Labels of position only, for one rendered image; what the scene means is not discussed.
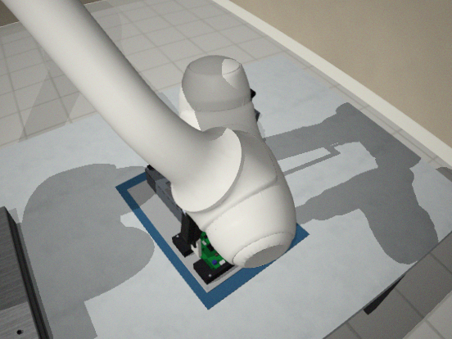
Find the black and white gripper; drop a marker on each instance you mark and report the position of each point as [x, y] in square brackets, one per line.
[188, 229]

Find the green circuit board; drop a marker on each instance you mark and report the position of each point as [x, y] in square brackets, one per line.
[209, 254]

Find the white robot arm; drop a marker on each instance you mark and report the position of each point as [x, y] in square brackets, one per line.
[226, 179]

